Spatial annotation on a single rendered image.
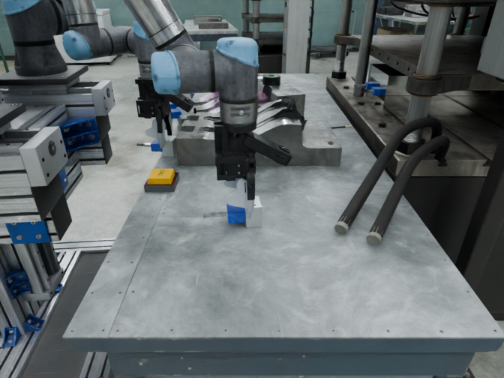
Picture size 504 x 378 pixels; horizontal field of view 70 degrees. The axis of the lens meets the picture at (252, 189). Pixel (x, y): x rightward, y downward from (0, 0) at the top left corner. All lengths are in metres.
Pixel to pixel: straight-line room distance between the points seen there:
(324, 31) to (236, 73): 8.17
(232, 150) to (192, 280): 0.27
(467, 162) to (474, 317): 0.74
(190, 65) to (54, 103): 0.77
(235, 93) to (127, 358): 0.50
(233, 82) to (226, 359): 0.49
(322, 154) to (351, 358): 0.62
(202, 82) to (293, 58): 4.86
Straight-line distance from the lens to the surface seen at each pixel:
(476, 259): 1.37
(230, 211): 0.81
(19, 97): 1.41
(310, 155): 1.11
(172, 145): 1.19
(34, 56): 1.36
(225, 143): 0.73
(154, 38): 0.80
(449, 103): 1.82
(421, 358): 0.75
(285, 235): 0.81
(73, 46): 1.11
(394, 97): 1.71
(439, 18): 1.24
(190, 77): 0.67
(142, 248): 0.80
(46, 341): 1.53
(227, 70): 0.67
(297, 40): 5.49
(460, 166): 1.38
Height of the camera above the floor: 1.28
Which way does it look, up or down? 29 degrees down
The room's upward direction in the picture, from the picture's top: straight up
